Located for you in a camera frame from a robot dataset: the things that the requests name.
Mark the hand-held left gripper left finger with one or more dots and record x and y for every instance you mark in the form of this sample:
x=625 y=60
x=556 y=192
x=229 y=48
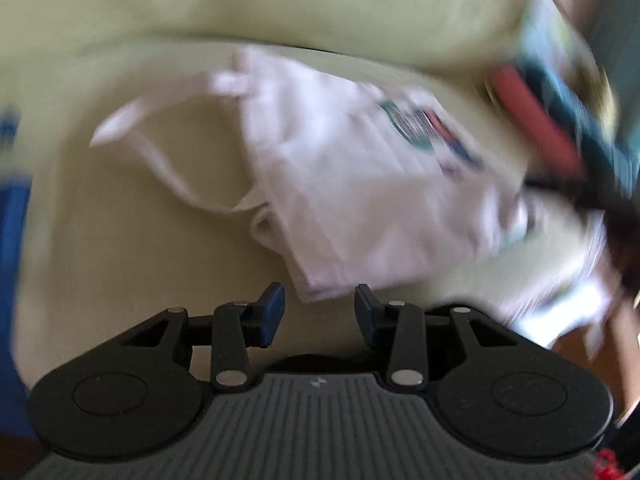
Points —
x=270 y=316

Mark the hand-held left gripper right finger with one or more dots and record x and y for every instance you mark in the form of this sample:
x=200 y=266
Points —
x=364 y=317

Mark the white shopping bag blue print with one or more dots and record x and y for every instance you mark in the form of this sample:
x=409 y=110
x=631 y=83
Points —
x=340 y=185

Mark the pale green sofa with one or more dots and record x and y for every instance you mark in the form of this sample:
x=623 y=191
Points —
x=125 y=240

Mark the blue object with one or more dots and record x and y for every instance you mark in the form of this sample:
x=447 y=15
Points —
x=14 y=260

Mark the pale green sofa cushion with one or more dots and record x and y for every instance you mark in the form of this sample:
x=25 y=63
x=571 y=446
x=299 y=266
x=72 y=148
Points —
x=250 y=5

